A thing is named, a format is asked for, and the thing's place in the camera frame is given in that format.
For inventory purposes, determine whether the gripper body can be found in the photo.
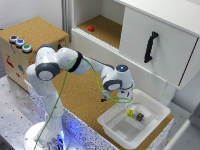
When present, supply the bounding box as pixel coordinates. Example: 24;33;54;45
121;85;136;103

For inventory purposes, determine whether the white cabinet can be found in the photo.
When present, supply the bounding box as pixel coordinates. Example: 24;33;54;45
70;0;200;108

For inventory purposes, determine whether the white plastic box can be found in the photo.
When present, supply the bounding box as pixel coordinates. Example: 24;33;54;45
96;88;172;150

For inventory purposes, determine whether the purple block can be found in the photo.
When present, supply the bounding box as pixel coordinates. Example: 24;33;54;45
135;112;145;122

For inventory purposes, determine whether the black drawer handle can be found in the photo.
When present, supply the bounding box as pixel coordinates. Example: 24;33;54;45
57;39;64;51

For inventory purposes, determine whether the white sliding door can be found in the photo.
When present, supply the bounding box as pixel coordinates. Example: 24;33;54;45
118;5;200;89

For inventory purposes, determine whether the blue button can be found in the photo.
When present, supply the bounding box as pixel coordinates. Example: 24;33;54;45
15;38;26;48

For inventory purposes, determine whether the yellow block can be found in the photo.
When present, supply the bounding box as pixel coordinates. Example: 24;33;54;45
127;109;136;118

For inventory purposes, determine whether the green cable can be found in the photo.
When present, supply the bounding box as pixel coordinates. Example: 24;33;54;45
33;57;134;150

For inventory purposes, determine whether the red button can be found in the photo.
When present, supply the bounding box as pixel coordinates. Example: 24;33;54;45
9;34;19;45

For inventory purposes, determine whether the green button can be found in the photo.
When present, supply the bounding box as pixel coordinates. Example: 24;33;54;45
21;43;33;54

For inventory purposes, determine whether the black door handle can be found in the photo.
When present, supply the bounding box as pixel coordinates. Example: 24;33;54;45
143;30;160;64

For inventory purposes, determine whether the wooden drawer box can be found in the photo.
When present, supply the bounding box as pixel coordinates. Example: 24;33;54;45
0;16;71;92

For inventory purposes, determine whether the pink block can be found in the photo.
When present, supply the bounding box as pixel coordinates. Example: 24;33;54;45
87;25;95;33

